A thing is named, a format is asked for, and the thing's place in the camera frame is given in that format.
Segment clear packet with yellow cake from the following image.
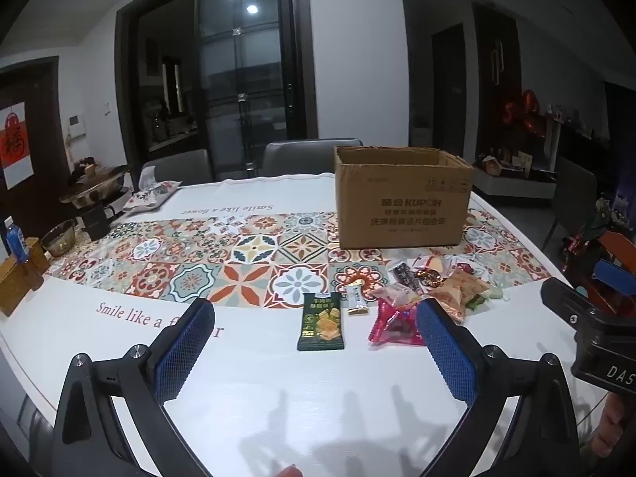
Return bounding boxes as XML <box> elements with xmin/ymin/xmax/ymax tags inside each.
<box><xmin>416</xmin><ymin>253</ymin><xmax>451</xmax><ymax>277</ymax></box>

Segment dark framed glass door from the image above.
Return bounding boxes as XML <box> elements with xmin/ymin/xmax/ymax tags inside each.
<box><xmin>191</xmin><ymin>0</ymin><xmax>301</xmax><ymax>182</ymax></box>

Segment blue label water bottle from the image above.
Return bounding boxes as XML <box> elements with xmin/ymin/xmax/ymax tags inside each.
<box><xmin>4</xmin><ymin>217</ymin><xmax>31</xmax><ymax>264</ymax></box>

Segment golden brown biscuit packet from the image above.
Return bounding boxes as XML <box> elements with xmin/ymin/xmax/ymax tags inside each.
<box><xmin>428</xmin><ymin>269</ymin><xmax>491</xmax><ymax>325</ymax></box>

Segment brown cardboard box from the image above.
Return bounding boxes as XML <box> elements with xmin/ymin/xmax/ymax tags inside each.
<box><xmin>334</xmin><ymin>145</ymin><xmax>474</xmax><ymax>249</ymax></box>

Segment person's right hand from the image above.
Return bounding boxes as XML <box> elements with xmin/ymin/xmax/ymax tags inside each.
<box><xmin>593</xmin><ymin>390</ymin><xmax>636</xmax><ymax>460</ymax></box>

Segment small white gold packet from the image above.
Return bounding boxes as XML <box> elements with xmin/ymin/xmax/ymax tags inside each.
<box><xmin>346</xmin><ymin>285</ymin><xmax>371</xmax><ymax>317</ymax></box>

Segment glass bowl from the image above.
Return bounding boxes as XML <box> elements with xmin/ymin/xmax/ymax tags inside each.
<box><xmin>41</xmin><ymin>219</ymin><xmax>78</xmax><ymax>258</ymax></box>

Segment patterned tile print tablecloth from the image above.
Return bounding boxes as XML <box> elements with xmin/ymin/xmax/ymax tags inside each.
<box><xmin>0</xmin><ymin>173</ymin><xmax>597</xmax><ymax>477</ymax></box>

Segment green cracker packet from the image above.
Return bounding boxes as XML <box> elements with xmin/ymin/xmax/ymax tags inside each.
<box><xmin>297</xmin><ymin>292</ymin><xmax>346</xmax><ymax>352</ymax></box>

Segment pink translucent snack packet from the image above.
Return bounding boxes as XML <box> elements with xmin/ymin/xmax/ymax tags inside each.
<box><xmin>370</xmin><ymin>283</ymin><xmax>423</xmax><ymax>309</ymax></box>

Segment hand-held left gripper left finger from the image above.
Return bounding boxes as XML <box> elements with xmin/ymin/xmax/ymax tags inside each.
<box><xmin>52</xmin><ymin>297</ymin><xmax>217</xmax><ymax>477</ymax></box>

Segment red and white wall poster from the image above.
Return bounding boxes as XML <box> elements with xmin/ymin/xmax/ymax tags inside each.
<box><xmin>0</xmin><ymin>102</ymin><xmax>35</xmax><ymax>190</ymax></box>

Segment dark purple snack packet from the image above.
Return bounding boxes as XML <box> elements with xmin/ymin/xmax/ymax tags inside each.
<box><xmin>388</xmin><ymin>261</ymin><xmax>424</xmax><ymax>297</ymax></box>

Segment white packet with red label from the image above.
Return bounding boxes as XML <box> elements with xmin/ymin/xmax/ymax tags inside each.
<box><xmin>447</xmin><ymin>254</ymin><xmax>490</xmax><ymax>274</ymax></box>

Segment small green snack packet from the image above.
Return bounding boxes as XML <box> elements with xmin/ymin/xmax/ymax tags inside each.
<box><xmin>467</xmin><ymin>285</ymin><xmax>508</xmax><ymax>310</ymax></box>

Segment red snack packet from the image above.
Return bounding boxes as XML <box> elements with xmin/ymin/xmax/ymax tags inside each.
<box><xmin>368</xmin><ymin>298</ymin><xmax>428</xmax><ymax>347</ymax></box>

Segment grey dining chair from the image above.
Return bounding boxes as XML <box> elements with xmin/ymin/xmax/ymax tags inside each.
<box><xmin>262</xmin><ymin>138</ymin><xmax>363</xmax><ymax>178</ymax></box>
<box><xmin>140</xmin><ymin>149</ymin><xmax>212</xmax><ymax>187</ymax></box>
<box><xmin>541</xmin><ymin>156</ymin><xmax>598</xmax><ymax>254</ymax></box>

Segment red foil balloons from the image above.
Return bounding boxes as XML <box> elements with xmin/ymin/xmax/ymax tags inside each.
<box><xmin>502</xmin><ymin>90</ymin><xmax>547</xmax><ymax>140</ymax></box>

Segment black induction cooker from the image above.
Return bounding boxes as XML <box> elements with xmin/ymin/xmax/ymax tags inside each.
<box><xmin>78</xmin><ymin>191</ymin><xmax>132</xmax><ymax>240</ymax></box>

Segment floral print bag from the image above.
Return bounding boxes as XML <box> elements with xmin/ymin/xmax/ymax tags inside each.
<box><xmin>122</xmin><ymin>181</ymin><xmax>180</xmax><ymax>212</ymax></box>

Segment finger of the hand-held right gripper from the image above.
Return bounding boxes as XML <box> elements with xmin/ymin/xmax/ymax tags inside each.
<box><xmin>591</xmin><ymin>257</ymin><xmax>636</xmax><ymax>293</ymax></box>
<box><xmin>541</xmin><ymin>277</ymin><xmax>604</xmax><ymax>331</ymax></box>

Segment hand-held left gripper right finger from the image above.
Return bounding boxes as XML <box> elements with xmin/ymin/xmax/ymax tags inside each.
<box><xmin>416</xmin><ymin>298</ymin><xmax>582</xmax><ymax>477</ymax></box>

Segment metal hot pot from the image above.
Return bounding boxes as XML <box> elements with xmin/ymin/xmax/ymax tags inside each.
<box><xmin>60</xmin><ymin>163</ymin><xmax>131</xmax><ymax>209</ymax></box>

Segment wooden box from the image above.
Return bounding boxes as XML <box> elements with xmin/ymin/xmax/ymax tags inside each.
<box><xmin>0</xmin><ymin>237</ymin><xmax>45</xmax><ymax>316</ymax></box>

